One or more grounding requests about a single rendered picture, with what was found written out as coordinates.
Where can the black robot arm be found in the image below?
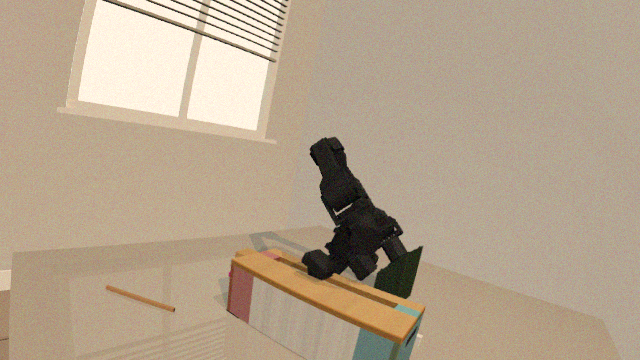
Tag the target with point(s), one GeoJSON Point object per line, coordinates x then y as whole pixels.
{"type": "Point", "coordinates": [367, 226]}

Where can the brown thin rod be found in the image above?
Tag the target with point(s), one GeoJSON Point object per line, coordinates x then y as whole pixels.
{"type": "Point", "coordinates": [141, 299]}

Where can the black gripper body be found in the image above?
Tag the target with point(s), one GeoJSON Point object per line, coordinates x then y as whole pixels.
{"type": "Point", "coordinates": [324, 266]}

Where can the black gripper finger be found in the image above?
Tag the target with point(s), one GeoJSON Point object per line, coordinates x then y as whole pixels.
{"type": "Point", "coordinates": [340, 268]}
{"type": "Point", "coordinates": [311, 273]}

